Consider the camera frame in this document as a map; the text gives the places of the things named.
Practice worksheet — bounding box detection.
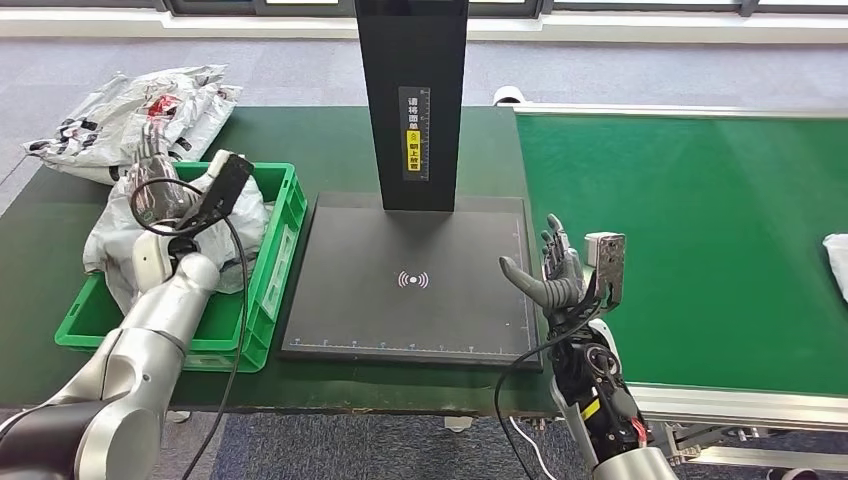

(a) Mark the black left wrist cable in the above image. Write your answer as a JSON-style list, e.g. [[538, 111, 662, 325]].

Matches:
[[129, 177, 250, 480]]

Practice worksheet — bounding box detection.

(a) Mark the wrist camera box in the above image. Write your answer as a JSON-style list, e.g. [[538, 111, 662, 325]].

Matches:
[[190, 150, 256, 228], [582, 231, 627, 310]]

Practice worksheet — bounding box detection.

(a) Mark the black inbound scanner machine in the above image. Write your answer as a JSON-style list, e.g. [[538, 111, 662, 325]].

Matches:
[[281, 0, 543, 371]]

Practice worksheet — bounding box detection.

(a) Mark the white bag with black print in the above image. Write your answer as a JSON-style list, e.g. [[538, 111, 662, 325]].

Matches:
[[23, 84, 244, 187]]

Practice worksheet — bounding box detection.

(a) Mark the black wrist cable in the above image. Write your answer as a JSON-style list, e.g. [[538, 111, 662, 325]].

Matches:
[[129, 177, 250, 480], [493, 298, 608, 480]]

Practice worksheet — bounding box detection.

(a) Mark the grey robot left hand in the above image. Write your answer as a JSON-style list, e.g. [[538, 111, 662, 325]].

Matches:
[[124, 122, 195, 232]]

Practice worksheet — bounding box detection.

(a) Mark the white cable under table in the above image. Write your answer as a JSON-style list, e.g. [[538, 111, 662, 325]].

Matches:
[[508, 417, 556, 480]]

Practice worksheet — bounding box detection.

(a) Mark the green plastic crate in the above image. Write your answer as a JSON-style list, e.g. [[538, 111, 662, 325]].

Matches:
[[54, 161, 309, 374]]

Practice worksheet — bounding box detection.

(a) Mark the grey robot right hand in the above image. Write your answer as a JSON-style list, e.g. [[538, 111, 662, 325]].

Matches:
[[498, 213, 592, 327]]

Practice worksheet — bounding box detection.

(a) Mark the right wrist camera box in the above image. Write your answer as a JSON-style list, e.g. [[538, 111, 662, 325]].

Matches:
[[582, 231, 627, 310]]

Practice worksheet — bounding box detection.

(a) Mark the green conveyor belt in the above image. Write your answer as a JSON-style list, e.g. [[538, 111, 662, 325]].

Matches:
[[516, 113, 848, 399]]

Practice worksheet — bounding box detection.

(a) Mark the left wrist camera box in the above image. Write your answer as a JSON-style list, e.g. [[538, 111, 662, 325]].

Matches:
[[190, 150, 256, 228]]

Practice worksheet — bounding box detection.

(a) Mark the white window sill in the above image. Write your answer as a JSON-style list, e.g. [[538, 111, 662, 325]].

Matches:
[[0, 5, 848, 44]]

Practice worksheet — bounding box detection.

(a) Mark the white bag with red print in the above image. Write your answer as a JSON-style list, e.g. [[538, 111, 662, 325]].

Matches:
[[66, 64, 232, 167]]

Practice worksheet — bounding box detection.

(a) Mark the dark green table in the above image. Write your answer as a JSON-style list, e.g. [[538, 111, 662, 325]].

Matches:
[[0, 105, 561, 419]]

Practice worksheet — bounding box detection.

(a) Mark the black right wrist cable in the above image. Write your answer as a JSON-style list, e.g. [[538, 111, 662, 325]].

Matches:
[[493, 298, 608, 480]]

